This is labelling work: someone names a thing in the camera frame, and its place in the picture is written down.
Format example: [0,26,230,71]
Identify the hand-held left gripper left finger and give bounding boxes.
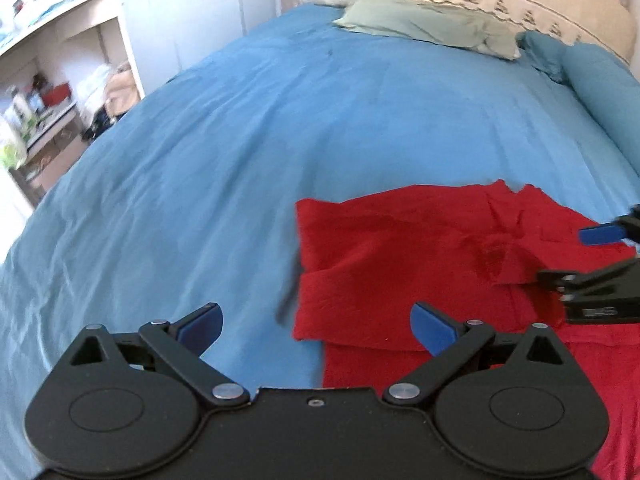
[67,302,251,409]

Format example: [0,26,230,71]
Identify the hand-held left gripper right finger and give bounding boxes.
[383,302,574,404]

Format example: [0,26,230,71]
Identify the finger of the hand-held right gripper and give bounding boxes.
[579,204,640,249]
[537,258,640,324]

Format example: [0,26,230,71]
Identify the red garment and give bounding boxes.
[292,180,640,480]

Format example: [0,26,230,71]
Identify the blue bolster pillow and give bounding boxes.
[516,30,640,181]

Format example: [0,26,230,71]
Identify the bed with blue sheet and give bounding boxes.
[0,2,640,480]

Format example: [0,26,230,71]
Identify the beige bag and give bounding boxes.
[104,59,144,117]

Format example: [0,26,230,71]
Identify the white folded towels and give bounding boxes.
[79,64,115,112]

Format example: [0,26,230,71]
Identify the green pillow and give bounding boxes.
[332,0,522,61]

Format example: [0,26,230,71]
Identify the red box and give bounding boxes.
[42,83,72,107]

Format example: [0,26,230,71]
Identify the white shelf unit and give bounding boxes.
[0,0,147,207]

